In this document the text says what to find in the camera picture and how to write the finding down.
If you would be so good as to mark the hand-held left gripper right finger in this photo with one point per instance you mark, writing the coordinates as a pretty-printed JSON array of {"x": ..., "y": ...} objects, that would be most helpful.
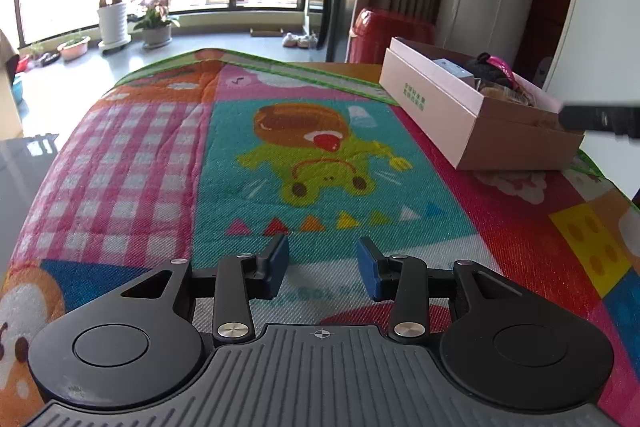
[{"x": 367, "y": 269}]

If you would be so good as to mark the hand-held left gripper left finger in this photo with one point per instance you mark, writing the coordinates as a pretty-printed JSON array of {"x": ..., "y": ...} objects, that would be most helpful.
[{"x": 277, "y": 264}]

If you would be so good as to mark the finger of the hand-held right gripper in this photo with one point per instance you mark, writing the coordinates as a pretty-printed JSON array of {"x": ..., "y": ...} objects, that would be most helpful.
[{"x": 595, "y": 119}]

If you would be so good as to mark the pink cardboard box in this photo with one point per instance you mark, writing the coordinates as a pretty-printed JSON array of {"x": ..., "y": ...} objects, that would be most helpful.
[{"x": 425, "y": 97}]

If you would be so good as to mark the black and pink toy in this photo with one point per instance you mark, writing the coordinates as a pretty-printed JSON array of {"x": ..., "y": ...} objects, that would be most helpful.
[{"x": 485, "y": 64}]

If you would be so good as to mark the colourful printed play mat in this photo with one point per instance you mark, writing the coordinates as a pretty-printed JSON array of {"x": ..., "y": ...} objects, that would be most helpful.
[{"x": 150, "y": 157}]

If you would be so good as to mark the red plastic stool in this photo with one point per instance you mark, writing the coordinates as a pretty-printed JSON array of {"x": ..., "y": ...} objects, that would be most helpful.
[{"x": 390, "y": 37}]

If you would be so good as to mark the flat cardboard piece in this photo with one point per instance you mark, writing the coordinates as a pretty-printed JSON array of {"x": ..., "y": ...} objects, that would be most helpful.
[{"x": 266, "y": 32}]

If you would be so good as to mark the black stand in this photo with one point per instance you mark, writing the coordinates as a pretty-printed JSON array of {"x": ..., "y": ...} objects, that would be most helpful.
[{"x": 320, "y": 7}]

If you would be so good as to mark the flowering plant in grey pot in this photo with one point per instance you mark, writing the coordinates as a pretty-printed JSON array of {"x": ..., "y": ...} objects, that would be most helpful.
[{"x": 156, "y": 29}]

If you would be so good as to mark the white oval planter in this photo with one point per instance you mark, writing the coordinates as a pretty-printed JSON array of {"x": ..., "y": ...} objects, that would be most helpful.
[{"x": 74, "y": 48}]

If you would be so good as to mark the dark plant tray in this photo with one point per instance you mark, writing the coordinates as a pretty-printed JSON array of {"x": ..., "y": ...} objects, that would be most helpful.
[{"x": 49, "y": 59}]

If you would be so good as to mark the teal plastic basin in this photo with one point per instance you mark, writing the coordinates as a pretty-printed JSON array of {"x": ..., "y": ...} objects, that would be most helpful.
[{"x": 17, "y": 89}]

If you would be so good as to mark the red plastic basin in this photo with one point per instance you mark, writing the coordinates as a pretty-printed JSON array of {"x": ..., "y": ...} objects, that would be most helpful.
[{"x": 23, "y": 63}]

